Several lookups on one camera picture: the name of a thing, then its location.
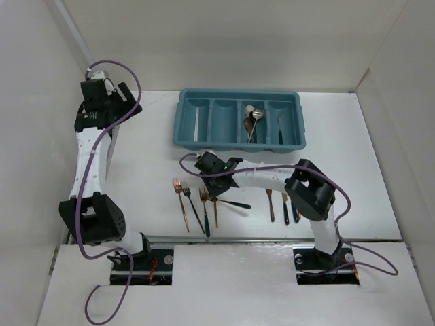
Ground blue plastic cutlery tray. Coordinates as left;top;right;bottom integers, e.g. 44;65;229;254
173;88;306;153

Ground white silver round spoon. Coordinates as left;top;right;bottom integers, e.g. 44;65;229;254
244;105;255;117

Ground gold fork dark handle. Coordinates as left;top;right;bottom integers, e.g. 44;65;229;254
278;115;283;145

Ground gold knife green handle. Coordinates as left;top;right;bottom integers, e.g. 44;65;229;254
281;193;290;226
291;202;300;223

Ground copper round spoon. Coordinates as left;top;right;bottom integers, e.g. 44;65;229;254
213;197;219;228

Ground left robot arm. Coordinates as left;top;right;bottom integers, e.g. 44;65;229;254
58;73;152;270

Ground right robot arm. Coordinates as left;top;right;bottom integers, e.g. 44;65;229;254
194;151;351;268

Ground dark grey fork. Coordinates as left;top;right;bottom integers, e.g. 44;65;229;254
181;181;205;234

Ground gold fork lying sideways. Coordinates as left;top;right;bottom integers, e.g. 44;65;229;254
206;194;251;209

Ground rose gold fork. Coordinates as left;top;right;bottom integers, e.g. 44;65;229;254
173;179;190;232

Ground copper fork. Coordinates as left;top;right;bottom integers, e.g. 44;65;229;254
266;189;275;223

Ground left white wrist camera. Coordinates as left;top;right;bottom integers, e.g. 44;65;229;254
88;70;115;95

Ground gold fork green handle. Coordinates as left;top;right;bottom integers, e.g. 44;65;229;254
198;188;211;238

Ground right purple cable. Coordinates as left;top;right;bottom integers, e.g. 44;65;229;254
179;153;399;276

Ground aluminium rail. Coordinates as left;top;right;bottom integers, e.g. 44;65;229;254
147;236;315;244

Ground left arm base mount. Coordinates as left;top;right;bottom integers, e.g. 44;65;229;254
107;237;175;287

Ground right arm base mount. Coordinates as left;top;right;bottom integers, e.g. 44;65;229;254
293;244;360;285

